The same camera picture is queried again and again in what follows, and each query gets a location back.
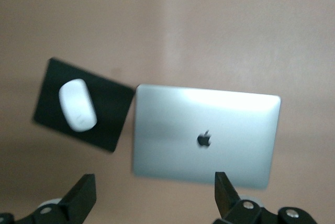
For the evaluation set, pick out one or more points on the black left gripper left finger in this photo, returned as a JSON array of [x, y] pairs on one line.
[[83, 192]]

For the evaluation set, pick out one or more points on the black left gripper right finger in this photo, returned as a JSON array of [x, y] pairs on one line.
[[222, 192]]

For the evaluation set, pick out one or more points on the silver laptop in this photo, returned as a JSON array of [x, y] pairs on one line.
[[183, 129]]

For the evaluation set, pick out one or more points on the black mouse pad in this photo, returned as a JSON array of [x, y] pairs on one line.
[[112, 119]]

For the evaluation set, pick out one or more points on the white computer mouse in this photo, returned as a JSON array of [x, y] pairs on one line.
[[77, 105]]

